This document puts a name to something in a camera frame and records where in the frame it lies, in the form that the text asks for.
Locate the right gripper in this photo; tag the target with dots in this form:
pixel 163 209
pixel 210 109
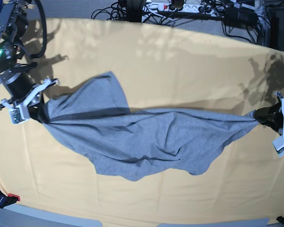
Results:
pixel 22 89

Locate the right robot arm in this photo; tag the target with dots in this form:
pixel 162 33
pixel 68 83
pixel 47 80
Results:
pixel 14 57

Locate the grey t-shirt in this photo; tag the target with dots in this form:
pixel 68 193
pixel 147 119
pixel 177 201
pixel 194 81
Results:
pixel 96 122

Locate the black central post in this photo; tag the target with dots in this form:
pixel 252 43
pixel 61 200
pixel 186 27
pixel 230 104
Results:
pixel 134 10

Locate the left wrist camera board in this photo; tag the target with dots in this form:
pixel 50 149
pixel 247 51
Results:
pixel 279 146

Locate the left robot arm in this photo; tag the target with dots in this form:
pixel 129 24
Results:
pixel 273 117

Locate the yellow table cloth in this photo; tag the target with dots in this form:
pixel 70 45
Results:
pixel 156 66

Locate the black upright box right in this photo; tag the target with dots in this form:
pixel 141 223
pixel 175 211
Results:
pixel 276 19

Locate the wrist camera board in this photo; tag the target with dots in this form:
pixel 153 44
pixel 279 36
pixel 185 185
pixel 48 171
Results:
pixel 19 114
pixel 279 146

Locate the blue clamp with red tip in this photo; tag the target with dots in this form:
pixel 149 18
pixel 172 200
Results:
pixel 6 200

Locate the white power strip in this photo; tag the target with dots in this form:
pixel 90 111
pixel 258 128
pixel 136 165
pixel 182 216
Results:
pixel 166 9

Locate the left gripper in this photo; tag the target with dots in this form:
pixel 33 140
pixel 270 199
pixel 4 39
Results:
pixel 272 117

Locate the black power adapter brick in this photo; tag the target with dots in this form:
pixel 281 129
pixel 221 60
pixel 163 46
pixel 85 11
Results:
pixel 241 16

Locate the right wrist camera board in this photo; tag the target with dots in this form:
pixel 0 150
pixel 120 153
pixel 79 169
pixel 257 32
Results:
pixel 19 114

